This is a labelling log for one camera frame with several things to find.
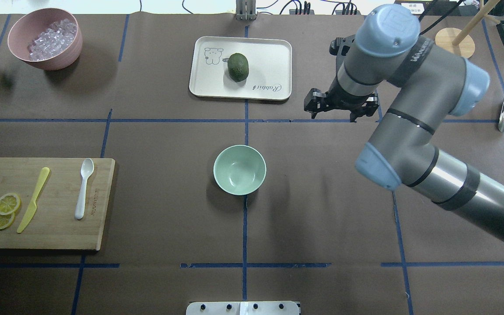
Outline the green bowl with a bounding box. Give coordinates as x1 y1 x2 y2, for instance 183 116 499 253
213 145 267 196

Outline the white plastic spoon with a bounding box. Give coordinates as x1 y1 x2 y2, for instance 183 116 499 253
74 158 95 220

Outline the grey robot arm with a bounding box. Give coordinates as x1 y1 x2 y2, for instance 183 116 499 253
329 4 504 242

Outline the pink bowl with ice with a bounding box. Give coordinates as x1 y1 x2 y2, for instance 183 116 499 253
7 8 83 70

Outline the beige rabbit tray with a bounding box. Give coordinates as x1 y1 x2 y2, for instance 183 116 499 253
189 36 292 101

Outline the green avocado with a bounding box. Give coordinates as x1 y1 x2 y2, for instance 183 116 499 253
227 52 249 82

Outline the yellow plastic knife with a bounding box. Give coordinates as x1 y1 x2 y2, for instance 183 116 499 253
16 167 50 234

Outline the wooden cutting board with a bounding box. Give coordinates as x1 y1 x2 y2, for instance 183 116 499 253
0 157 116 251

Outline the black power box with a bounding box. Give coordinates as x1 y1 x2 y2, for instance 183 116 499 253
394 0 478 16

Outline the wooden mug tree stand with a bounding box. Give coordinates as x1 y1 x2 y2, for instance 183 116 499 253
435 0 500 58

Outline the lemon slice upper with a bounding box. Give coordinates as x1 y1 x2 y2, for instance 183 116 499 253
0 193 21 215

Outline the lemon slice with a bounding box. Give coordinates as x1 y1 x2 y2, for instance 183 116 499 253
0 213 16 231
0 193 21 215

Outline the lemon slice lower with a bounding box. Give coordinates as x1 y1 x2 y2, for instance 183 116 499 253
0 213 16 231

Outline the aluminium frame post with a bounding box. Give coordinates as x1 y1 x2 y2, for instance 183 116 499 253
235 0 257 21

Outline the white pillar mount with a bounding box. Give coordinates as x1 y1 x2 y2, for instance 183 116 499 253
185 301 301 315

